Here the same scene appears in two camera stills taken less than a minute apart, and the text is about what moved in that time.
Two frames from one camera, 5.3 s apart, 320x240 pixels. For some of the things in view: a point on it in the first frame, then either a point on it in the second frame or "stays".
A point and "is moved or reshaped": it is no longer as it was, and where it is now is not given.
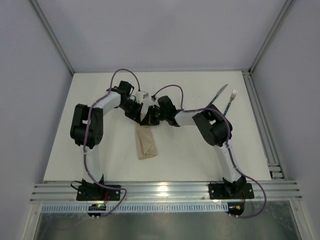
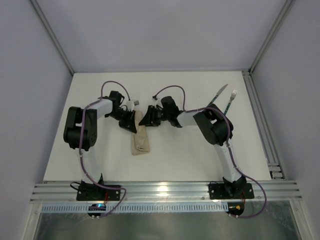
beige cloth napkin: [146, 143] is moved or reshaped
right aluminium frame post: [284, 12] stays
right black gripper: [153, 116] stays
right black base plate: [224, 191] stays
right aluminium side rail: [274, 167] stays
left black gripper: [135, 112] → [126, 120]
